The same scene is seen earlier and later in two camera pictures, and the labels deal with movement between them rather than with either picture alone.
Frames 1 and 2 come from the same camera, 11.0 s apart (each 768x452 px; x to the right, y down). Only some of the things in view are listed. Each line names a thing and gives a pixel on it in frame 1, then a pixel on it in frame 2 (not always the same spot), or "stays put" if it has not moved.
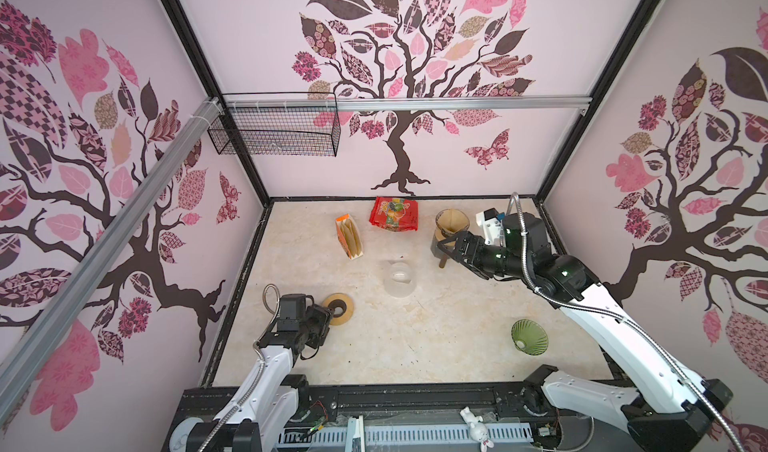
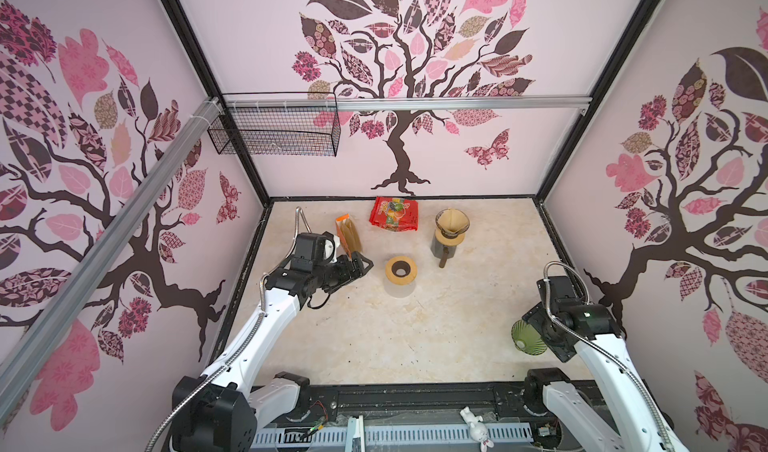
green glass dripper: [529, 337] stays put
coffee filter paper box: [349, 236] stays put
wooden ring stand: [342, 307] → [401, 270]
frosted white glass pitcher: [399, 279] stays put
